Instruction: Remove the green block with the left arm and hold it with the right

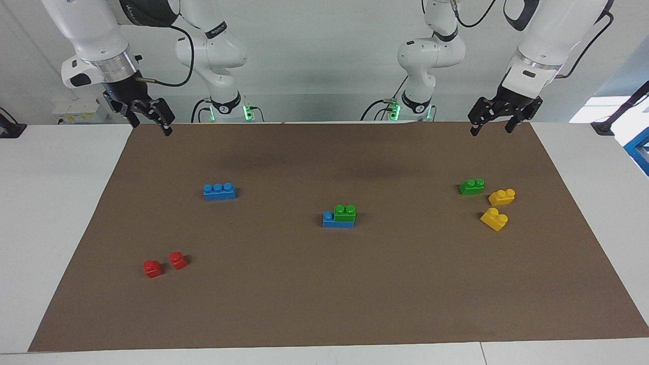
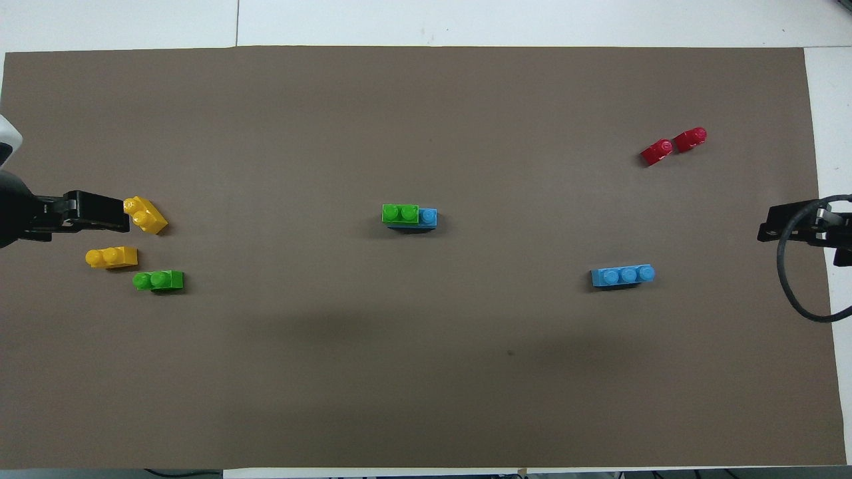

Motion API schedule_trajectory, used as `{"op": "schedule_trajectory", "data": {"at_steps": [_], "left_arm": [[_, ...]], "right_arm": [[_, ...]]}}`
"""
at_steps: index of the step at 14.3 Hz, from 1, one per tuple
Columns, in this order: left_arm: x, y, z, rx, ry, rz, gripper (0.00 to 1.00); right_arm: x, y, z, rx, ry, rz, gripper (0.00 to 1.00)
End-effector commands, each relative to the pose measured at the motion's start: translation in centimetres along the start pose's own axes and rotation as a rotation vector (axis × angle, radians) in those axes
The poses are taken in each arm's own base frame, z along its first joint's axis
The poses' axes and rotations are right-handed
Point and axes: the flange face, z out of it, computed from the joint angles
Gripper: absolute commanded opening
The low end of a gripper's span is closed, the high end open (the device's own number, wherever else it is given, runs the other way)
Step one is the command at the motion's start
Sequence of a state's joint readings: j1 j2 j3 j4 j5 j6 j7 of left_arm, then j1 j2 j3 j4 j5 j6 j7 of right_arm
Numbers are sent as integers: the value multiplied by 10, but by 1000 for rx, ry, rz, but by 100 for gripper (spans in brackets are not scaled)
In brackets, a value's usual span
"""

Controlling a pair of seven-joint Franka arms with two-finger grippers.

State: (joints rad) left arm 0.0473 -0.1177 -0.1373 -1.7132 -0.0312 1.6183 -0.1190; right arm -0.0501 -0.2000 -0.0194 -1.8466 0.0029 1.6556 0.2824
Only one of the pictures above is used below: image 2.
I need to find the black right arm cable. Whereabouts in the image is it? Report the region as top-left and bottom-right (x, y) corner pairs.
(777, 194), (852, 324)

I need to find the thin black cable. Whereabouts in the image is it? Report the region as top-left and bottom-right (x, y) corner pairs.
(143, 468), (224, 479)

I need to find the red one-stud toy block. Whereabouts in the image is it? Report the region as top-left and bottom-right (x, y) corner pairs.
(640, 138), (674, 167)
(674, 127), (708, 153)

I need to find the blue three-stud toy block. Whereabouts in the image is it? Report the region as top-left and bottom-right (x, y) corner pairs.
(387, 208), (439, 231)
(591, 264), (656, 288)

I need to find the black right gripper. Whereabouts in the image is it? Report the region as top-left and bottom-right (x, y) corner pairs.
(757, 200), (852, 267)

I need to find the brown table mat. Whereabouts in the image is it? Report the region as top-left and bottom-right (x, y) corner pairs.
(0, 45), (847, 470)

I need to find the yellow two-stud toy block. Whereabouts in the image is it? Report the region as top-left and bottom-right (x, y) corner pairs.
(123, 196), (168, 235)
(85, 246), (138, 269)

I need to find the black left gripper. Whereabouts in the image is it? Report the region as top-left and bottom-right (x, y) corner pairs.
(0, 172), (130, 248)

